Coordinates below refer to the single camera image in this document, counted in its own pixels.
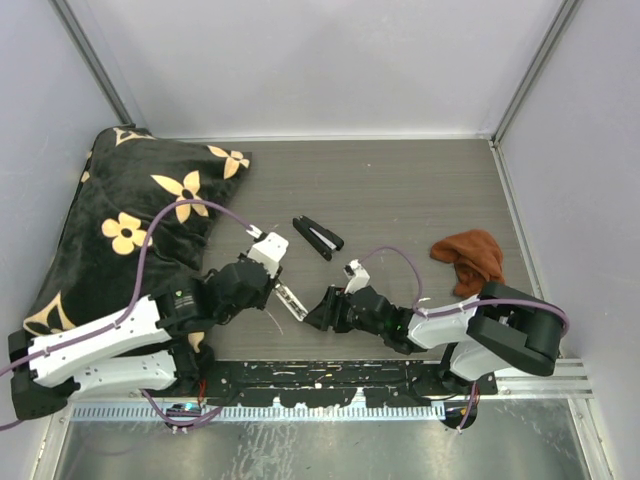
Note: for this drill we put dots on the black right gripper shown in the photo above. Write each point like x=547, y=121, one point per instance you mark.
x=329, y=312

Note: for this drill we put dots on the black floral cushion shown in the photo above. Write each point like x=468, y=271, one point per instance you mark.
x=141, y=215

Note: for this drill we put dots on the orange brown cloth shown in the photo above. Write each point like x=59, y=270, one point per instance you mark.
x=476, y=257

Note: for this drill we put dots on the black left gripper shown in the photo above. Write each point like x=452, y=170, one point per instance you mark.
x=262, y=300

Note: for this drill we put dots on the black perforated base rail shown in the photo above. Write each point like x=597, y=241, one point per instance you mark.
x=314, y=384

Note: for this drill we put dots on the black stapler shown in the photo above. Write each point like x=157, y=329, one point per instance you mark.
x=324, y=241

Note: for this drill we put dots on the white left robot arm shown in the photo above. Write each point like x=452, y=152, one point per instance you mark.
x=149, y=345

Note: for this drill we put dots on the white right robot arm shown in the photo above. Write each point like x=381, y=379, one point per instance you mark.
x=498, y=328

